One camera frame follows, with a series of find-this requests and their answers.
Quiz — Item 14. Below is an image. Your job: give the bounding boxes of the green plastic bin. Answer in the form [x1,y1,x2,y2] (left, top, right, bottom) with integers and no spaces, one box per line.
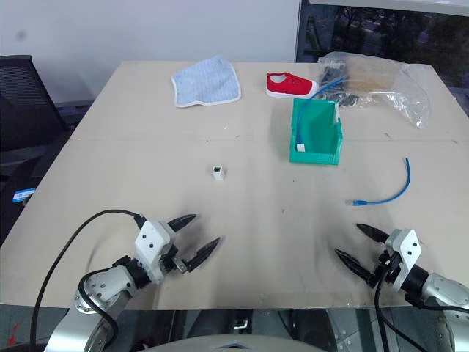
[288,98,346,167]

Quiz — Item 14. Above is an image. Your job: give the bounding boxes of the black mesh office chair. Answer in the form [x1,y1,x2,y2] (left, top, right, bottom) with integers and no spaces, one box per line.
[0,54,71,184]

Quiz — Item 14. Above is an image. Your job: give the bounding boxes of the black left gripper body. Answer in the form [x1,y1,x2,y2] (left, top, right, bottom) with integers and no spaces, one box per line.
[160,224,191,274]

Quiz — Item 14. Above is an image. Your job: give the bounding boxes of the long blue Ethernet cable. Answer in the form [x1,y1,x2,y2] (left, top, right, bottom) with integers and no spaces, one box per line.
[294,76,347,147]

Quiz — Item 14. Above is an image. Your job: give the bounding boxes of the red canvas shoe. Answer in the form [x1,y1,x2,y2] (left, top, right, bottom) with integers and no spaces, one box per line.
[265,72,320,100]

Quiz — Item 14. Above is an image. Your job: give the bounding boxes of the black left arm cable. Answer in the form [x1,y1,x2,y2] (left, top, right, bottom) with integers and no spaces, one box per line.
[31,209,148,352]

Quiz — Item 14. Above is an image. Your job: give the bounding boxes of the clear plastic bag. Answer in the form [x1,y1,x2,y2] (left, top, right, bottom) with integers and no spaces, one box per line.
[317,51,430,130]

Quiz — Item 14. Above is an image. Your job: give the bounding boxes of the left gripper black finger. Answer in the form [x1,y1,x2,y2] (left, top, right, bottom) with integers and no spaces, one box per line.
[168,214,198,233]
[183,236,222,274]

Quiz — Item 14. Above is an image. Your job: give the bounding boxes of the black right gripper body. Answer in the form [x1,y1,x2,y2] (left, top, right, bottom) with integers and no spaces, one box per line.
[367,239,402,290]

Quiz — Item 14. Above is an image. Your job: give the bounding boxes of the grey robot torso cover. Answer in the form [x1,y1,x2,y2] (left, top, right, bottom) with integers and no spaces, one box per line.
[144,331,333,352]

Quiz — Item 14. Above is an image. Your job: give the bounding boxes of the black small parts pile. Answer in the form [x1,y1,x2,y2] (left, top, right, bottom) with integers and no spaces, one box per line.
[317,59,362,109]

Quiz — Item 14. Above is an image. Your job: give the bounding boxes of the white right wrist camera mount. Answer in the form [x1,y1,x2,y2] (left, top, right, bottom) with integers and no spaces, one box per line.
[385,228,423,291]

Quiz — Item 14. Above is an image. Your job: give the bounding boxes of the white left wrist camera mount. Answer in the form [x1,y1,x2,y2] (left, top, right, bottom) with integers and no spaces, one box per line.
[133,219,175,285]

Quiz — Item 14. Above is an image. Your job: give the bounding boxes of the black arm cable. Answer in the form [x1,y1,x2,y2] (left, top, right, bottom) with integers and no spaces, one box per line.
[31,209,148,352]
[373,252,469,352]

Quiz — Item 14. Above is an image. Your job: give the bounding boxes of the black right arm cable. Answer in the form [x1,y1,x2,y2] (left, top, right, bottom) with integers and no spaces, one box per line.
[373,252,469,352]

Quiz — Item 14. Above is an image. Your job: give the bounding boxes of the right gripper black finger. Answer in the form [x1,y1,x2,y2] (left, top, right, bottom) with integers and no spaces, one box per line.
[355,223,389,244]
[333,248,376,285]

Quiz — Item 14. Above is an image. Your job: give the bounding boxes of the light blue striped cloth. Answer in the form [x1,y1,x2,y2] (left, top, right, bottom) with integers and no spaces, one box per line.
[171,55,243,109]

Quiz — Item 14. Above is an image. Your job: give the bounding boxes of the dark glass window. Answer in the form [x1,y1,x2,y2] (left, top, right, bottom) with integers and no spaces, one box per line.
[294,0,469,111]

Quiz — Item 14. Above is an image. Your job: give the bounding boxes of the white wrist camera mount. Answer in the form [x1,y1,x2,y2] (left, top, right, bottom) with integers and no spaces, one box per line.
[133,219,175,285]
[385,228,423,291]

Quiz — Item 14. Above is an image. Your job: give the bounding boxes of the short blue Ethernet cable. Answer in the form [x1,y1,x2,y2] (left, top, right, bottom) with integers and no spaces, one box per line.
[345,157,412,208]

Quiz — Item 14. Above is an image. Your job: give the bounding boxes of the blue white label card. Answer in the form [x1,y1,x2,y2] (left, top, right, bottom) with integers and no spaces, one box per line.
[12,187,37,203]

